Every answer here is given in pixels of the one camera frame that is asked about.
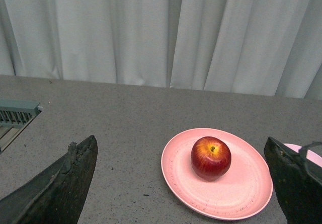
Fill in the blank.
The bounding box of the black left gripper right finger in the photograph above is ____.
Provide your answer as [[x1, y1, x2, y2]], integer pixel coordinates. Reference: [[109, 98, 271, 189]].
[[264, 137, 321, 223]]

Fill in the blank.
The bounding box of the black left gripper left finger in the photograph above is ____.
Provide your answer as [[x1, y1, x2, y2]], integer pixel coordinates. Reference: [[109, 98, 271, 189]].
[[1, 135, 98, 223]]

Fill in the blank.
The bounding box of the red yellow apple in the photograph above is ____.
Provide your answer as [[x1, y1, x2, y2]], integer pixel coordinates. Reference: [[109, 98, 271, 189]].
[[190, 136, 232, 181]]

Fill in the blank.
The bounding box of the light pink bowl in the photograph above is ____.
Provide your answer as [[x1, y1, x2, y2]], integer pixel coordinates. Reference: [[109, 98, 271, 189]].
[[284, 143, 322, 167]]

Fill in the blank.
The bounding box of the pink round plate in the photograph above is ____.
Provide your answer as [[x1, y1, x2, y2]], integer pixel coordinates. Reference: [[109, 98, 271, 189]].
[[161, 128, 273, 220]]

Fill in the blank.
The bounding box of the grey-green slotted rack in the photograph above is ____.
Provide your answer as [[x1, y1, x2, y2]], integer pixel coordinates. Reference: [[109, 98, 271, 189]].
[[1, 99, 42, 154]]

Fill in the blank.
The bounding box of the white pleated curtain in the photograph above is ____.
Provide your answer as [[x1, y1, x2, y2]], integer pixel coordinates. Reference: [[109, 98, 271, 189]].
[[1, 0, 321, 99]]

